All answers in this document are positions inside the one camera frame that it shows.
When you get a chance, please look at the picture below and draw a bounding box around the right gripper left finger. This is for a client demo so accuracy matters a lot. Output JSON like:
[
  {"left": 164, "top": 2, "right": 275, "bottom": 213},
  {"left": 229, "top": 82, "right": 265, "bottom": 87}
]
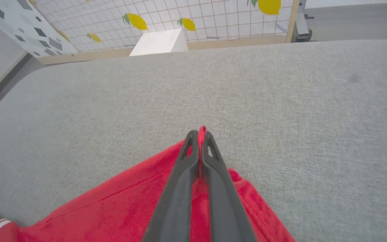
[{"left": 142, "top": 130, "right": 201, "bottom": 242}]

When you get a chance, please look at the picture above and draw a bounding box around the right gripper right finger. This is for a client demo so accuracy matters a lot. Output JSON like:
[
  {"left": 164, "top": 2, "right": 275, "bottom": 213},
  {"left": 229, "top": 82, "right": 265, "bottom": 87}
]
[{"left": 201, "top": 131, "right": 258, "bottom": 242}]

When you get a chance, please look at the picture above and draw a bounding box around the red and white garment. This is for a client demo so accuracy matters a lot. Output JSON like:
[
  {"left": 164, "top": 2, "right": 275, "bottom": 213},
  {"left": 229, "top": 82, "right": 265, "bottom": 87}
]
[{"left": 0, "top": 126, "right": 297, "bottom": 242}]

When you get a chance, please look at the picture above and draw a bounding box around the grey fabric sofa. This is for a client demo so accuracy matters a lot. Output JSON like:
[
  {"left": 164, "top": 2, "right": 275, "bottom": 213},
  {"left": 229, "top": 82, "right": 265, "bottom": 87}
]
[{"left": 0, "top": 39, "right": 387, "bottom": 242}]

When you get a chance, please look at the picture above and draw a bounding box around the lemon print grid panel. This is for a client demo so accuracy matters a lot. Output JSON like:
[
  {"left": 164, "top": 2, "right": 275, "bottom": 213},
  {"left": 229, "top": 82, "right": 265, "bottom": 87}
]
[
  {"left": 29, "top": 0, "right": 295, "bottom": 53},
  {"left": 37, "top": 0, "right": 301, "bottom": 65}
]

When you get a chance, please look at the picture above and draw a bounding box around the white box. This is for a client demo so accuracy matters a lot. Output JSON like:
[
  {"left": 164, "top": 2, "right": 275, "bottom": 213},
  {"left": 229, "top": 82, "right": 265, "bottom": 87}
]
[{"left": 129, "top": 29, "right": 189, "bottom": 57}]

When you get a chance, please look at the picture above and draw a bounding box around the grey metal partition foot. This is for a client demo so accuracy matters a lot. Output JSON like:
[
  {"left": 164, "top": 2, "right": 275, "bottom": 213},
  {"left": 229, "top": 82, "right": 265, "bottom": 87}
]
[{"left": 294, "top": 0, "right": 314, "bottom": 43}]

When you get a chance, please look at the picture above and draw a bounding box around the terrazzo pattern panel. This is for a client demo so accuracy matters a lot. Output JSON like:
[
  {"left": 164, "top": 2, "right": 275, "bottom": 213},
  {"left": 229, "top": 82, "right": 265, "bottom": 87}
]
[{"left": 0, "top": 0, "right": 79, "bottom": 58}]

